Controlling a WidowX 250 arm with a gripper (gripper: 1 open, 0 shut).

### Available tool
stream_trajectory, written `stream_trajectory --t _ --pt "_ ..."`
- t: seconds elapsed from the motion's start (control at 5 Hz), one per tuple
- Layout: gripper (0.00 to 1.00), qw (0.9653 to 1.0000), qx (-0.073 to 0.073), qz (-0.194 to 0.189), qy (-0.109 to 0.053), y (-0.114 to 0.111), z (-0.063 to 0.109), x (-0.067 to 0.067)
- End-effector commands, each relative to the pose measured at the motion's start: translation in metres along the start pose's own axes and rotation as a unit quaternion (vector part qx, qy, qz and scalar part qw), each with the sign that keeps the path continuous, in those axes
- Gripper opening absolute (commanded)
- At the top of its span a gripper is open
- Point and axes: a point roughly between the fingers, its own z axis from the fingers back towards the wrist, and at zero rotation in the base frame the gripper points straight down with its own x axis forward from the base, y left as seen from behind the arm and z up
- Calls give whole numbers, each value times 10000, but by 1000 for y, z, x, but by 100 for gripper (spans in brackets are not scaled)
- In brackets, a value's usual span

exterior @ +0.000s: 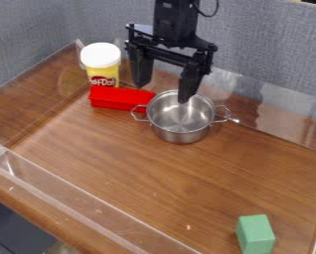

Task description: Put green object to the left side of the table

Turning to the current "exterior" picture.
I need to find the red rectangular block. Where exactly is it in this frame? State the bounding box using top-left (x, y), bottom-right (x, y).
top-left (89, 85), bottom-right (156, 111)

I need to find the small steel pot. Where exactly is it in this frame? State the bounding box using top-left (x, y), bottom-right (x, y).
top-left (130, 89), bottom-right (232, 144)

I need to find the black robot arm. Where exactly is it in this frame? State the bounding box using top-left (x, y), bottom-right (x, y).
top-left (125, 0), bottom-right (220, 103)

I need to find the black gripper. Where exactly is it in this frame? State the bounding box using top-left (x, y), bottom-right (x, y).
top-left (125, 23), bottom-right (219, 103)

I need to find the yellow Play-Doh can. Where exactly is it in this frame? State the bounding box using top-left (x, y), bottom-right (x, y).
top-left (79, 43), bottom-right (121, 87)

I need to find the clear acrylic barrier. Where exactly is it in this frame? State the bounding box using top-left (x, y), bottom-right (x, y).
top-left (0, 46), bottom-right (316, 254)

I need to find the green foam block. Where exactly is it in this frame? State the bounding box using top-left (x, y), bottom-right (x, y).
top-left (237, 214), bottom-right (276, 254)

